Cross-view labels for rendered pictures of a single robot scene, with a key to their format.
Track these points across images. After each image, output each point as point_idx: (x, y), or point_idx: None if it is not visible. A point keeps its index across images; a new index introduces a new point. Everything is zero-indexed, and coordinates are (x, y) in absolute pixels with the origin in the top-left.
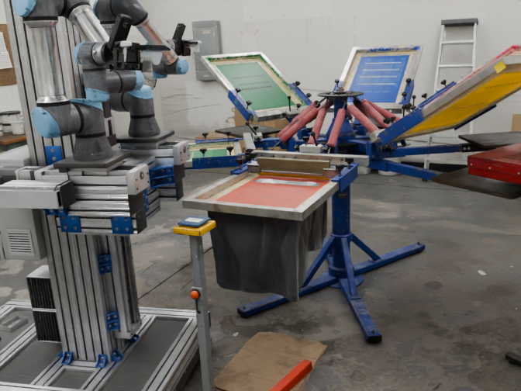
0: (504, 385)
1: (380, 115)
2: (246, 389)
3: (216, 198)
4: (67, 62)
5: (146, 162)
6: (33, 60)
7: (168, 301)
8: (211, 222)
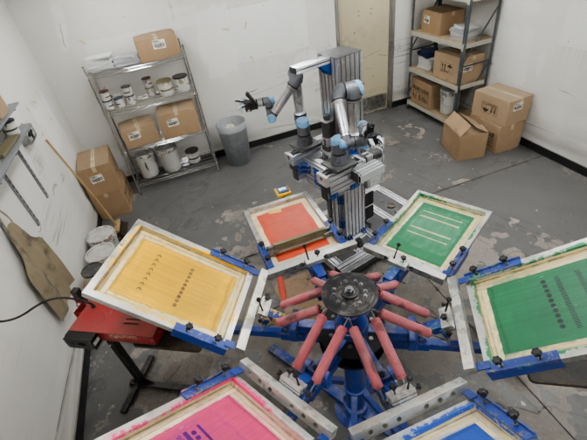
0: (194, 366)
1: (295, 312)
2: (296, 278)
3: (304, 206)
4: (321, 104)
5: (321, 168)
6: None
7: (414, 294)
8: (278, 194)
